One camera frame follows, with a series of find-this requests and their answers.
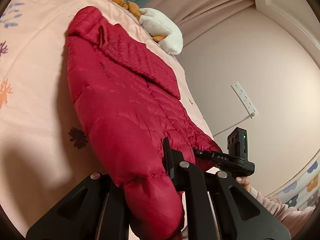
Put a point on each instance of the red down puffer jacket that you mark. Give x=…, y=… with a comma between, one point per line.
x=127, y=100

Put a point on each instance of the white wall power strip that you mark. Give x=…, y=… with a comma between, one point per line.
x=245, y=100

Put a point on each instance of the pink fuzzy sleeve forearm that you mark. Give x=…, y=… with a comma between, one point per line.
x=290, y=217

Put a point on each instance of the person's right hand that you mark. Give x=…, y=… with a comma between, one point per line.
x=244, y=182

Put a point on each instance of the beige pink curtain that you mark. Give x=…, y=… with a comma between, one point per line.
x=195, y=17

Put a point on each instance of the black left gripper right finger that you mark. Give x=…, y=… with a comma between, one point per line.
x=217, y=206

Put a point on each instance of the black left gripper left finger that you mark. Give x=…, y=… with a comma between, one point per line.
x=94, y=209

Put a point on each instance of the floral print fabric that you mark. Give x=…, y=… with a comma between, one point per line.
x=302, y=190

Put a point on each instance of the pink deer print duvet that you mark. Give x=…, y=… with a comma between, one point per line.
x=40, y=159

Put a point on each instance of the white goose plush toy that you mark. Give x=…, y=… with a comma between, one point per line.
x=161, y=28

